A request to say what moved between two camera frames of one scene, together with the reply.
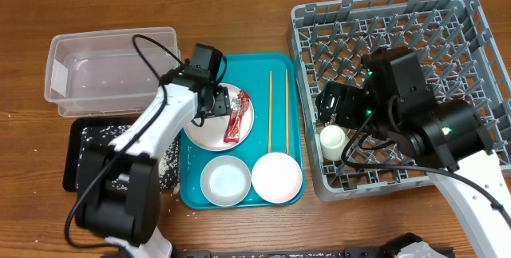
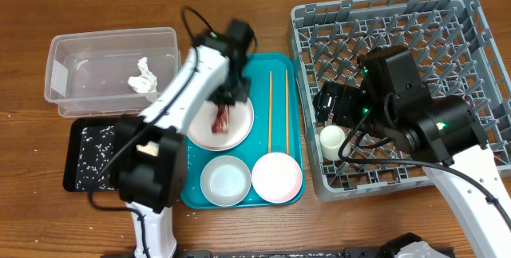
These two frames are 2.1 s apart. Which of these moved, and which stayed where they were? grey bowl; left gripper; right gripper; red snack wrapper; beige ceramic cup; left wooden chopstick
Moved: red snack wrapper; left gripper
Stayed: right gripper; beige ceramic cup; grey bowl; left wooden chopstick
